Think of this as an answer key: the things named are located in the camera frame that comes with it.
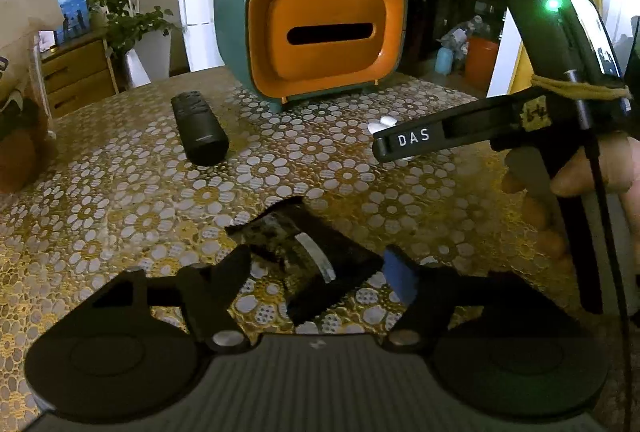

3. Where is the green potted plant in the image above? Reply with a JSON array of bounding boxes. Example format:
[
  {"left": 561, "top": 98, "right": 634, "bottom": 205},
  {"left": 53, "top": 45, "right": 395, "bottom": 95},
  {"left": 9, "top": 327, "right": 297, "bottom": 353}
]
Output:
[{"left": 47, "top": 0, "right": 177, "bottom": 89}]

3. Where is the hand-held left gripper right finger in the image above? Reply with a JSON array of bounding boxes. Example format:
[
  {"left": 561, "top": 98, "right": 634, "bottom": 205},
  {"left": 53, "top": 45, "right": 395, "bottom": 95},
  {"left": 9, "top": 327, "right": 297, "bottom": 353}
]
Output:
[{"left": 382, "top": 247, "right": 549, "bottom": 354}]

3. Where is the black remote control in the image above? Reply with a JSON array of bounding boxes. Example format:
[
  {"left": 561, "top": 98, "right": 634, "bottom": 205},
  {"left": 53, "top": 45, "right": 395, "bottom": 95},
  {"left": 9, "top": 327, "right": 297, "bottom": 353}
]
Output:
[{"left": 171, "top": 90, "right": 230, "bottom": 166}]

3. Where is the white plastic bag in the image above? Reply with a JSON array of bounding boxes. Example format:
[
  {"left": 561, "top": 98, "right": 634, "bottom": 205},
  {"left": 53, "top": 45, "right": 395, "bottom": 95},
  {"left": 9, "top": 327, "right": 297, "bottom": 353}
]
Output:
[{"left": 0, "top": 0, "right": 65, "bottom": 108}]

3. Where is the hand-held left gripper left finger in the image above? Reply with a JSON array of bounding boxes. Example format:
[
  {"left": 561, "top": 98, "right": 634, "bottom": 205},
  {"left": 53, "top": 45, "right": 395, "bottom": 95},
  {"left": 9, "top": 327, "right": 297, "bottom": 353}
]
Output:
[{"left": 90, "top": 244, "right": 252, "bottom": 356}]

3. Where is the wooden tv cabinet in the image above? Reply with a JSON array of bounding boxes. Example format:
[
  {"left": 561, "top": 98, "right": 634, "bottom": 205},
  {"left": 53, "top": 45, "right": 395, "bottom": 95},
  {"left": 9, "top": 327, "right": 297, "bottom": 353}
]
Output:
[{"left": 40, "top": 37, "right": 121, "bottom": 118}]

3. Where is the black cable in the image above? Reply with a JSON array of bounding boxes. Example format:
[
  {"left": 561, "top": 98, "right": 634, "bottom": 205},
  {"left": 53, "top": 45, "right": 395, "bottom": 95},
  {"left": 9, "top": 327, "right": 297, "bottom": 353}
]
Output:
[{"left": 567, "top": 69, "right": 632, "bottom": 418}]

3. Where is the gold floral lace tablecloth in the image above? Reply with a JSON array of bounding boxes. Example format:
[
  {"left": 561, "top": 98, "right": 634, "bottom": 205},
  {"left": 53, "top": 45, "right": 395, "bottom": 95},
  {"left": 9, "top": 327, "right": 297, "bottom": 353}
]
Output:
[{"left": 0, "top": 64, "right": 640, "bottom": 418}]

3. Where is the person's right hand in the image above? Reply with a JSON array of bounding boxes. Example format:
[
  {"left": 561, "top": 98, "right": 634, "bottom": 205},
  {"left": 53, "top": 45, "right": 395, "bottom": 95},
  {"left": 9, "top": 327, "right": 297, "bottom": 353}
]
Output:
[{"left": 501, "top": 132, "right": 640, "bottom": 263}]

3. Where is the green orange tissue box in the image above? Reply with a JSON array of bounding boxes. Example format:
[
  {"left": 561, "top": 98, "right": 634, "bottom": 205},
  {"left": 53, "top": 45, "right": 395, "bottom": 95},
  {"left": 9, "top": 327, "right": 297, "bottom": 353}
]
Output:
[{"left": 213, "top": 0, "right": 408, "bottom": 114}]

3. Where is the white tissue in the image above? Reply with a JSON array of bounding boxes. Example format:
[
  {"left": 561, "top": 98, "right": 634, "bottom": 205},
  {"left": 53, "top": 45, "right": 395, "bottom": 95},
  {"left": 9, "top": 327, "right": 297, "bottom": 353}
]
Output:
[{"left": 366, "top": 116, "right": 398, "bottom": 135}]

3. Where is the blue picture book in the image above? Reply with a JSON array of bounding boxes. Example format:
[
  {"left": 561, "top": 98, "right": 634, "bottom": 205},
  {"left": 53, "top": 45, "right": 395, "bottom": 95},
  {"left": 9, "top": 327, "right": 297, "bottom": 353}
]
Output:
[{"left": 55, "top": 0, "right": 91, "bottom": 45}]

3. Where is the red apple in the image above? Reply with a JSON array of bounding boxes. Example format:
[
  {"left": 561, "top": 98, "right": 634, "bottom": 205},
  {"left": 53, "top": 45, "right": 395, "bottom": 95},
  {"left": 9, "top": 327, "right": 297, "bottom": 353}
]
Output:
[{"left": 0, "top": 127, "right": 41, "bottom": 191}]

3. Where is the clear fruit jar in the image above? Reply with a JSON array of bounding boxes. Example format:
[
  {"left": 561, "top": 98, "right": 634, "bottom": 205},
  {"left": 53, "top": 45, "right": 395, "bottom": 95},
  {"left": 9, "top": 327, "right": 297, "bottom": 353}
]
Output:
[{"left": 0, "top": 37, "right": 58, "bottom": 193}]

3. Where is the large black wrapper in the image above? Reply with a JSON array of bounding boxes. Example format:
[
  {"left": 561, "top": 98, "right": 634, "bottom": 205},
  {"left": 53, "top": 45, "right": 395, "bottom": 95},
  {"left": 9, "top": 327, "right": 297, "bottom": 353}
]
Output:
[{"left": 225, "top": 198, "right": 383, "bottom": 324}]

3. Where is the orange bucket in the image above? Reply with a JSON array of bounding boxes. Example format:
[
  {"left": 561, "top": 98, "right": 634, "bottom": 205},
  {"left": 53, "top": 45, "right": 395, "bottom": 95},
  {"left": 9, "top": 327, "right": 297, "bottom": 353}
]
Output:
[{"left": 465, "top": 37, "right": 501, "bottom": 90}]

